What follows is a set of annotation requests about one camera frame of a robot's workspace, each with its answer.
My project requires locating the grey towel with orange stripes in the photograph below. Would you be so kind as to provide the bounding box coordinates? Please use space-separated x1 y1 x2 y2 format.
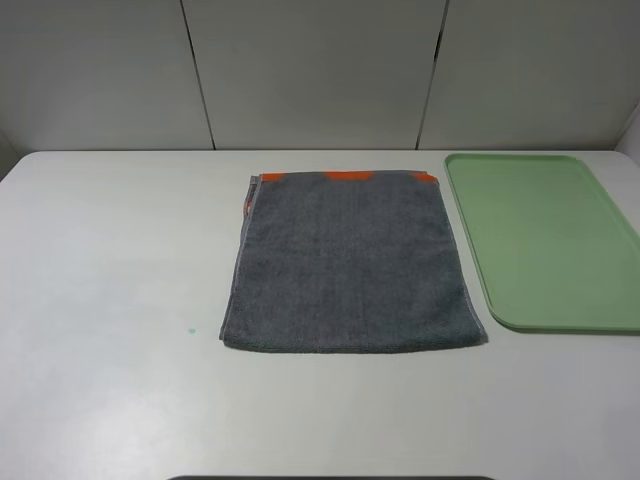
219 170 487 354

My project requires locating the light green plastic tray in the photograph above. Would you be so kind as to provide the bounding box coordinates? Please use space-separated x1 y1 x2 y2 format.
445 153 639 335

